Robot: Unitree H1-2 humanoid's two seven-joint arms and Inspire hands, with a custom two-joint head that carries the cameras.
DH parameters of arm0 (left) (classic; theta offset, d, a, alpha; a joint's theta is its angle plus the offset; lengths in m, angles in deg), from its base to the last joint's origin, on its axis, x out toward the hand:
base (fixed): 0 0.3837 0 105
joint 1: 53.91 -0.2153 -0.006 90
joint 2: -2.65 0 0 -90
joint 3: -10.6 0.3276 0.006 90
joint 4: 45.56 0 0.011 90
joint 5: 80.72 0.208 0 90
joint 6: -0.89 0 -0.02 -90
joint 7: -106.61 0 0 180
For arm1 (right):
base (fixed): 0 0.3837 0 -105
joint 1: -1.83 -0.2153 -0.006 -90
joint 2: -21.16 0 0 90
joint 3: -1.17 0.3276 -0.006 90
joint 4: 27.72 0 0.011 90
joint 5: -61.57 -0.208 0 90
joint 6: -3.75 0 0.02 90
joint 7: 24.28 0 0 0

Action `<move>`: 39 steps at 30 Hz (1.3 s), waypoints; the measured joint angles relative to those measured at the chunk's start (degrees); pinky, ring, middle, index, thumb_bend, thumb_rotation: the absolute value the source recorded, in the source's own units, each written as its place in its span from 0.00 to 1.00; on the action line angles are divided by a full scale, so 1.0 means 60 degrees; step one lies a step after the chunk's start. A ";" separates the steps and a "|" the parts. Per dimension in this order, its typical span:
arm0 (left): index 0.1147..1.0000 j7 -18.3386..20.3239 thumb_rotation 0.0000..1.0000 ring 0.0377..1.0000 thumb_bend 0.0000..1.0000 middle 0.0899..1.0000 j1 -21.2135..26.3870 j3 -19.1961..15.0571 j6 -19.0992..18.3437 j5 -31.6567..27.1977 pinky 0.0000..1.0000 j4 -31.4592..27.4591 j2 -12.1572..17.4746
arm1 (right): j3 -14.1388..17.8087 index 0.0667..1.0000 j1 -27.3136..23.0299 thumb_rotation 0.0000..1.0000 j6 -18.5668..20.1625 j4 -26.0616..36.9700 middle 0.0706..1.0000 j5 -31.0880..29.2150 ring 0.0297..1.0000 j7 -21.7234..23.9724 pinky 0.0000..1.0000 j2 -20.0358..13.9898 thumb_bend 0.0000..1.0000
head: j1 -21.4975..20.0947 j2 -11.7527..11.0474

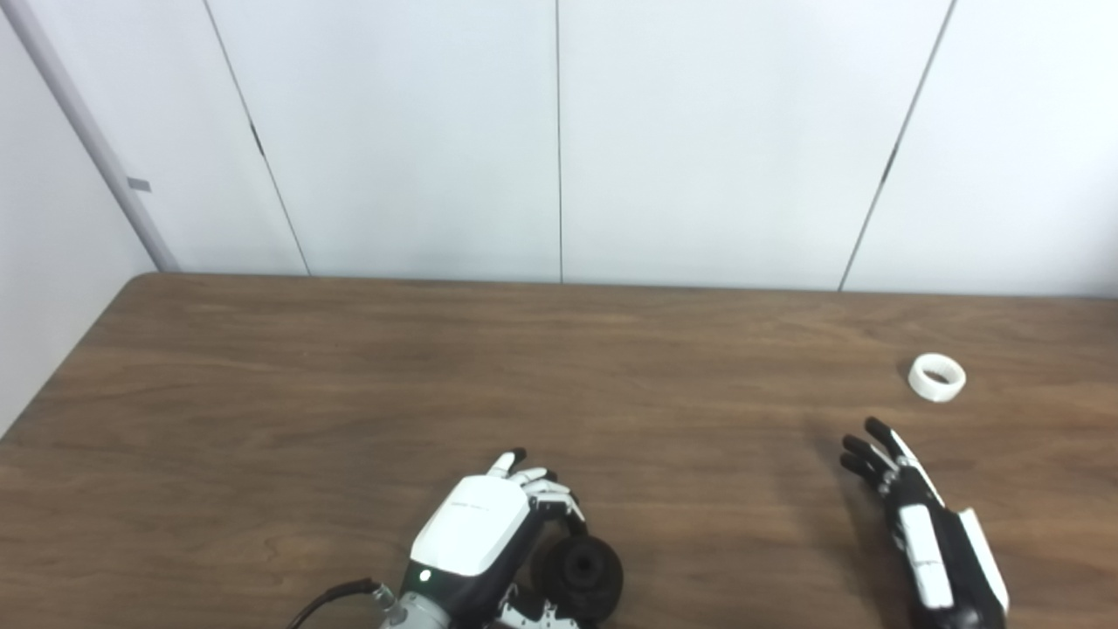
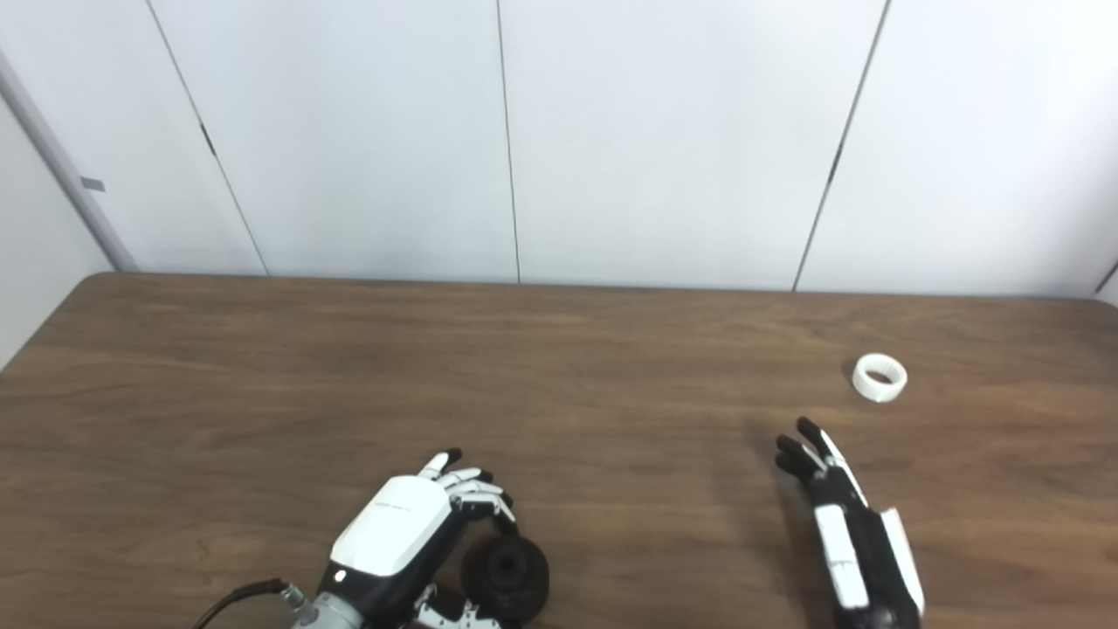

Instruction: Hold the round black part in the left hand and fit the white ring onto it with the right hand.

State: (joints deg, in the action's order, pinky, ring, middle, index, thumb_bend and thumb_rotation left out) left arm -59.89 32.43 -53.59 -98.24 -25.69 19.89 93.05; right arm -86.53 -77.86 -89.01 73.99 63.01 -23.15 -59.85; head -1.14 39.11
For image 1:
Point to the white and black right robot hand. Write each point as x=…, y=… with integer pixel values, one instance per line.
x=956, y=577

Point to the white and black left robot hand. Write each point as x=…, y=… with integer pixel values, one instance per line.
x=472, y=533

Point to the round black part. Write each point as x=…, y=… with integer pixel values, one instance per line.
x=581, y=572

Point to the small grey post tag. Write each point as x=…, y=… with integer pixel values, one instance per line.
x=139, y=184

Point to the grey wall post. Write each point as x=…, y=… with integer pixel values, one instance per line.
x=96, y=140

